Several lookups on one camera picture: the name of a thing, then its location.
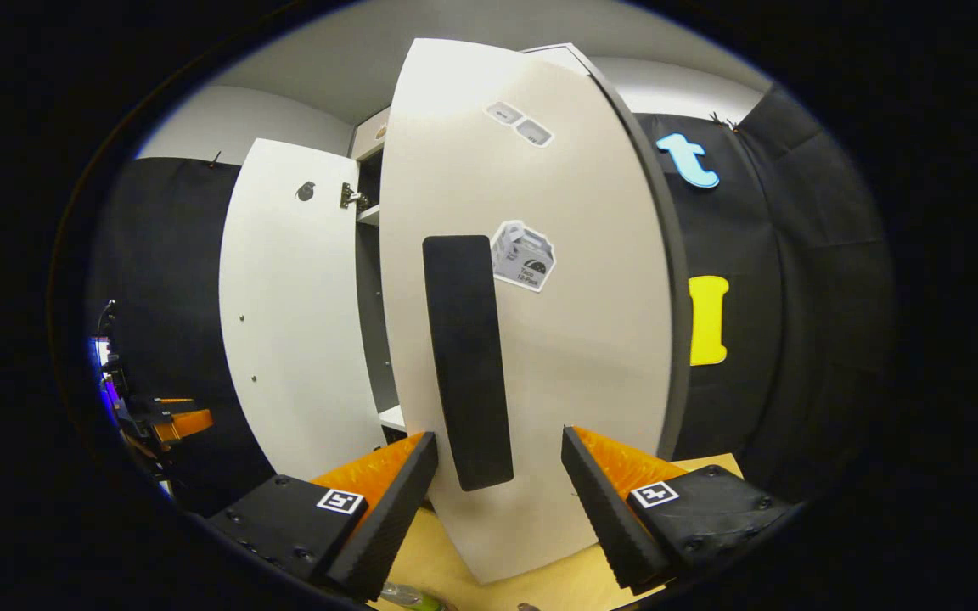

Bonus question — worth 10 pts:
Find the black backdrop cloth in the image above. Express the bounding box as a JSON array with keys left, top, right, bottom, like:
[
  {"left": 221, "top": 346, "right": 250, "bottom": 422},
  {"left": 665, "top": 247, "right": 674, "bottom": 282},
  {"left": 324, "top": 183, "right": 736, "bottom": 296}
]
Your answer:
[
  {"left": 633, "top": 85, "right": 894, "bottom": 493},
  {"left": 86, "top": 157, "right": 278, "bottom": 514}
]

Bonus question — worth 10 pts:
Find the clear bottle with green label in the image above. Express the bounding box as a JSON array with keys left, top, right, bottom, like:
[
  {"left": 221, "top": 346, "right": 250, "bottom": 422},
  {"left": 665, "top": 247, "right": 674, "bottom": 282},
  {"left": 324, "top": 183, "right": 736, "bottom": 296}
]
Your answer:
[{"left": 379, "top": 581, "right": 449, "bottom": 611}]

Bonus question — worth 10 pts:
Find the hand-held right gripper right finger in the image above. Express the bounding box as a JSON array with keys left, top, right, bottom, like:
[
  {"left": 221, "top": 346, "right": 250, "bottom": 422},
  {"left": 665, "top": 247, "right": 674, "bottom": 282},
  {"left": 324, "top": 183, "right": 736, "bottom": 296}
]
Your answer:
[{"left": 561, "top": 426, "right": 795, "bottom": 593}]

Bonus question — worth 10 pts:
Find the white and grey cabinet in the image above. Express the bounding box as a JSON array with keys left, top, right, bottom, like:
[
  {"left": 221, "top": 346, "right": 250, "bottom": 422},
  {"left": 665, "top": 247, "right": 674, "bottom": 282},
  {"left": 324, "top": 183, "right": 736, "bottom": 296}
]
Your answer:
[{"left": 349, "top": 106, "right": 409, "bottom": 446}]

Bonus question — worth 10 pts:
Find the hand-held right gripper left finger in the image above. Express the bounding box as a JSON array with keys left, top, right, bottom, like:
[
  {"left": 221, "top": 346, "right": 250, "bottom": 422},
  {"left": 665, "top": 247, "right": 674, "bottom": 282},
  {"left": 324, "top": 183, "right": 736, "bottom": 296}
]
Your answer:
[{"left": 205, "top": 431, "right": 439, "bottom": 602}]

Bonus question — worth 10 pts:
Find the white cabinet door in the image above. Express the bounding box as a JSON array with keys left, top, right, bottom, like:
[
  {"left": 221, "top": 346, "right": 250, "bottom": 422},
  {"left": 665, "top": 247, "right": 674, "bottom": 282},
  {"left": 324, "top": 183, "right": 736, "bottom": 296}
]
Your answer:
[
  {"left": 219, "top": 138, "right": 388, "bottom": 481},
  {"left": 379, "top": 38, "right": 694, "bottom": 586}
]

